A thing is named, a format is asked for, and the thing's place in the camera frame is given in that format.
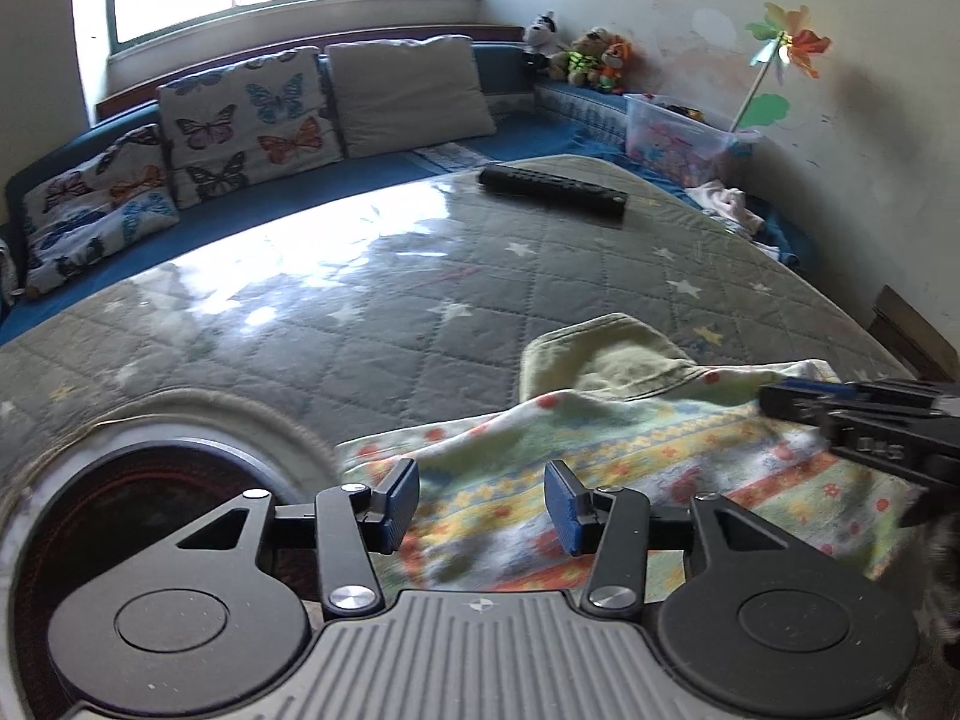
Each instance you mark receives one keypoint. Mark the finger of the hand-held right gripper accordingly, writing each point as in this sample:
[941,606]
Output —
[810,386]
[791,403]

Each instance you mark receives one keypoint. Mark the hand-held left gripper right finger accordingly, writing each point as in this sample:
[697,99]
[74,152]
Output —
[564,502]

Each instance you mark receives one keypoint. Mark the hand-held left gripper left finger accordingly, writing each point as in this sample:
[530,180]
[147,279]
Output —
[401,499]

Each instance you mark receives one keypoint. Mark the green patterned child's garment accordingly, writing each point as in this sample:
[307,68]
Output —
[675,450]

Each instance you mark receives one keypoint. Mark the white and pink cloth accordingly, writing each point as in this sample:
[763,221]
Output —
[727,206]

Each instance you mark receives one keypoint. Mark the clear plastic storage box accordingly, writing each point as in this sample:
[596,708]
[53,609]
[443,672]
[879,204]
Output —
[675,139]

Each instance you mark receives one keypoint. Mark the black remote control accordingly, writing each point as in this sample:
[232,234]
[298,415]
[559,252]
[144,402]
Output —
[555,191]

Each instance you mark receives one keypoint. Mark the colourful paper pinwheel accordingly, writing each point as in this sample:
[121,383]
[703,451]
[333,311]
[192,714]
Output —
[787,41]

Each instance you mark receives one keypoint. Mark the dark blue sofa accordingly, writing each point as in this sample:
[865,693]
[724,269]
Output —
[525,142]

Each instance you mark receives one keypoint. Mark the orange plush toy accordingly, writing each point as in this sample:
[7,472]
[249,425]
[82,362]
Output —
[616,64]

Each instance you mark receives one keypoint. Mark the brown plush toy yellow vest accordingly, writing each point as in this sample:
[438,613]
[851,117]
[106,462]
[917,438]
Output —
[581,56]

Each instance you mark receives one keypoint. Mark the beige cushion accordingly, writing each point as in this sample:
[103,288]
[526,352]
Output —
[412,94]

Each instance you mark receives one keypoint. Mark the upright butterfly print cushion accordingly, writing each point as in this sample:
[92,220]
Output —
[247,120]

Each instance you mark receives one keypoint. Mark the flat butterfly print cushion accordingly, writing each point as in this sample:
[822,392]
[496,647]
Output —
[97,210]

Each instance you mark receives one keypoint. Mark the black and white plush toy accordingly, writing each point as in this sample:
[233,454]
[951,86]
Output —
[541,41]

